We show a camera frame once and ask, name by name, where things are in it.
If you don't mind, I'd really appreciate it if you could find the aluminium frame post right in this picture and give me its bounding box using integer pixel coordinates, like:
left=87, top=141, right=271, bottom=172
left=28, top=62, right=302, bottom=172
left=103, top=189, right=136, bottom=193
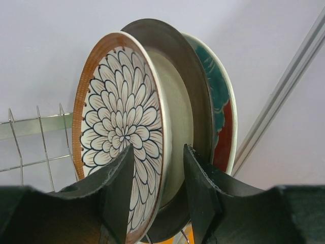
left=232, top=9, right=324, bottom=176

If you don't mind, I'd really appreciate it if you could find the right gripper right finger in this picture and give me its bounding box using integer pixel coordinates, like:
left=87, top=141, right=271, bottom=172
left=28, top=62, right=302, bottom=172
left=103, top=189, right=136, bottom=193
left=184, top=145, right=273, bottom=243

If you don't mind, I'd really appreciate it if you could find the brown rimmed cream plate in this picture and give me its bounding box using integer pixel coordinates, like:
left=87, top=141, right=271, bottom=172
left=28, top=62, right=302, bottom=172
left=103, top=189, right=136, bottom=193
left=123, top=18, right=214, bottom=243

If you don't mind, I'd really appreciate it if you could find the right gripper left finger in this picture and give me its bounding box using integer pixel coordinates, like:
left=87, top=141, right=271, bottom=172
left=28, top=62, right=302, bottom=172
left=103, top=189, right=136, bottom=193
left=58, top=145, right=134, bottom=243

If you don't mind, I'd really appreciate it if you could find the white petal pattern plate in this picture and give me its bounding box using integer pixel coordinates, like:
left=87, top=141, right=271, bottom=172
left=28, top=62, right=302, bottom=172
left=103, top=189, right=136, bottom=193
left=72, top=30, right=195, bottom=244

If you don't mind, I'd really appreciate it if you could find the orange folder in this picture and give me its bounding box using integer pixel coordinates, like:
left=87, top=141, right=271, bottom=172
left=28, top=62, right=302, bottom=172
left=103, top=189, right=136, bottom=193
left=173, top=223, right=194, bottom=244

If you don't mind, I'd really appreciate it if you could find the red and blue floral plate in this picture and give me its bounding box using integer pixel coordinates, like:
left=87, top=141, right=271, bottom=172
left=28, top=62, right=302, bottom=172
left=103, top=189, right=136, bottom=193
left=183, top=33, right=238, bottom=175

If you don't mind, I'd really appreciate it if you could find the stainless steel dish rack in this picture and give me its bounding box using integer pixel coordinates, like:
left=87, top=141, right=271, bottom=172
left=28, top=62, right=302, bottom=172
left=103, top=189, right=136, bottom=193
left=1, top=105, right=79, bottom=192

